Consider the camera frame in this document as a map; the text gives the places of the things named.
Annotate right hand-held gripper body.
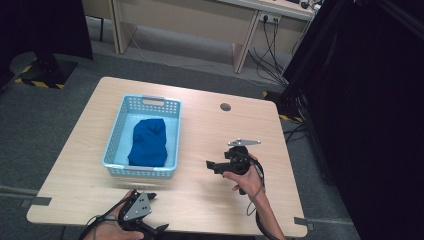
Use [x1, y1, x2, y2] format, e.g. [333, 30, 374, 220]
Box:
[223, 138, 262, 176]

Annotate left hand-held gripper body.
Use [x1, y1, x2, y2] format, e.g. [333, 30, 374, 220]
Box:
[117, 189, 158, 238]

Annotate blue cloth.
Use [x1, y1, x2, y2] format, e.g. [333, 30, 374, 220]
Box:
[127, 117, 168, 168]

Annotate light blue plastic basket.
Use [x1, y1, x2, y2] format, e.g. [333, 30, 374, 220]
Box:
[101, 93, 183, 179]

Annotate person's right hand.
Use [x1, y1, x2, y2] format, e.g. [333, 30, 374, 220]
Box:
[222, 153, 267, 202]

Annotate person's left hand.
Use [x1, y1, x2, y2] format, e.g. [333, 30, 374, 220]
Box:
[83, 189, 145, 240]

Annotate grey tape piece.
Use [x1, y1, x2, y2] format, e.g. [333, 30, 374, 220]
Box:
[293, 216, 315, 231]
[19, 196, 53, 209]

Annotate large black curtain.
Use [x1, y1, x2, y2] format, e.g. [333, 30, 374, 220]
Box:
[281, 0, 424, 240]

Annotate white power socket strip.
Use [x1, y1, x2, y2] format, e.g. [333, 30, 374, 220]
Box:
[259, 11, 282, 25]

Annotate beige wooden desk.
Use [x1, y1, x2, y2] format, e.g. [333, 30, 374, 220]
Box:
[81, 0, 316, 75]

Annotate black stand base hazard tape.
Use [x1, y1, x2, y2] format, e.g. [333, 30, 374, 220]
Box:
[14, 51, 80, 90]

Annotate small black curtain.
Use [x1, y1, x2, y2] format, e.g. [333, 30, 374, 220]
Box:
[0, 0, 94, 92]

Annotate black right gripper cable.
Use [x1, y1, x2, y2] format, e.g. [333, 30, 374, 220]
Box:
[245, 153, 284, 240]

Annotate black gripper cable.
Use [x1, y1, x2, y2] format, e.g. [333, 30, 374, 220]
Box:
[245, 153, 284, 240]
[77, 199, 125, 240]

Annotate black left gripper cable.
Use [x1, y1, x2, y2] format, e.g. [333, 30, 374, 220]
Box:
[77, 199, 125, 240]

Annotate black floor cables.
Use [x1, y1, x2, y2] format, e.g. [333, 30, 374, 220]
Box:
[283, 122, 310, 144]

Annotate black base plate hazard tape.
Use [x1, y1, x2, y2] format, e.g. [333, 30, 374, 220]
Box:
[262, 90, 305, 124]

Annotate black hanging cable bundle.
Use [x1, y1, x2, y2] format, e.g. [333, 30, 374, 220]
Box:
[247, 19, 292, 88]

